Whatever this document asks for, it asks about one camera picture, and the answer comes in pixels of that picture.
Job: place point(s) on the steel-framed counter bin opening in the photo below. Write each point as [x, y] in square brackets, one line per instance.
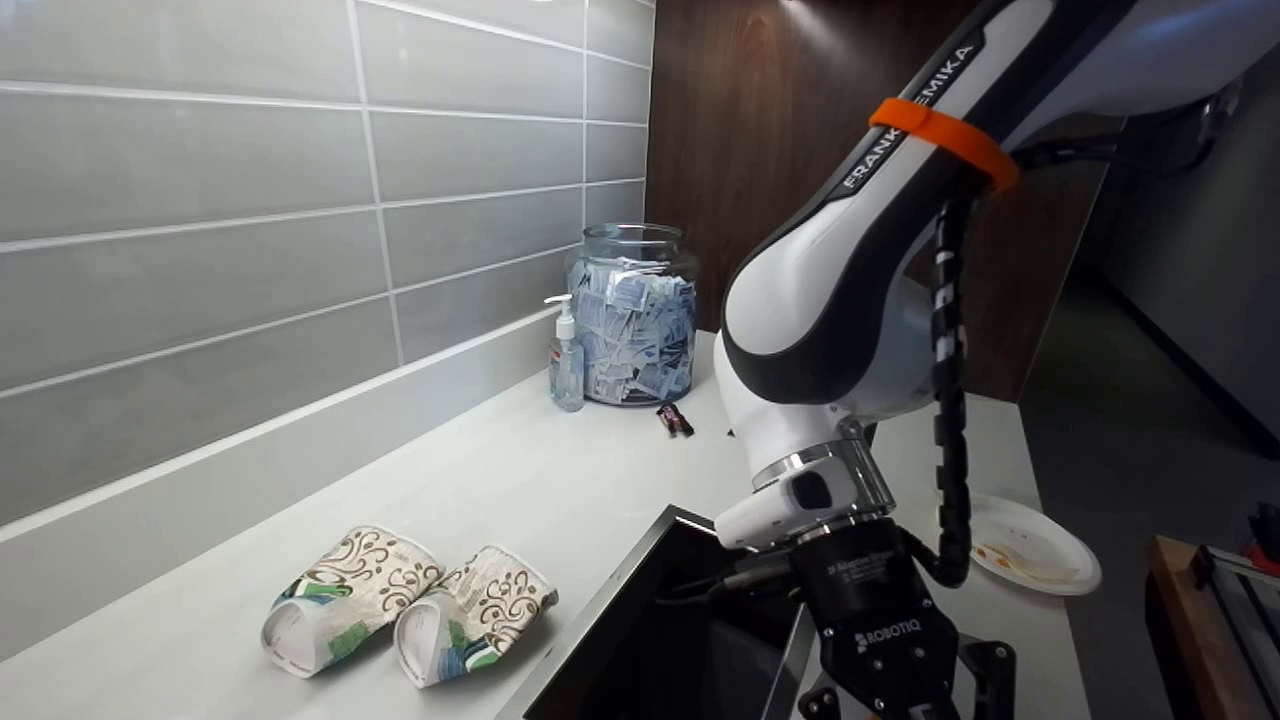
[665, 642]

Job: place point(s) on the small clear pump bottle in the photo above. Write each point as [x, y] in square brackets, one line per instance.
[569, 364]

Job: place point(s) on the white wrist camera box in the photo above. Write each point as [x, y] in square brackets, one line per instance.
[787, 504]

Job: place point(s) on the wooden side table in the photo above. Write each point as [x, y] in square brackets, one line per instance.
[1184, 642]

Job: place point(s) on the patterned paper cup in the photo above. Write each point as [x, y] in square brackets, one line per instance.
[352, 592]

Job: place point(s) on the right snack bag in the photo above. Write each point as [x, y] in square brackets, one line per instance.
[481, 615]

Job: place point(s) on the metal frame on table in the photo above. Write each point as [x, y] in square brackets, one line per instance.
[1245, 605]

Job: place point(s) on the glass jar of blue packets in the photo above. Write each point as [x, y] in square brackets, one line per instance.
[635, 324]

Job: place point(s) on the small dark snack packet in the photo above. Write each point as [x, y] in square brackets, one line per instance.
[675, 418]

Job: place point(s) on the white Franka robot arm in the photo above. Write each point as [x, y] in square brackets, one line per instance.
[841, 292]

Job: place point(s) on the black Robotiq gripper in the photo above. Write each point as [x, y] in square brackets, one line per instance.
[880, 625]

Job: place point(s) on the white paper plate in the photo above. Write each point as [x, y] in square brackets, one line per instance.
[1054, 555]

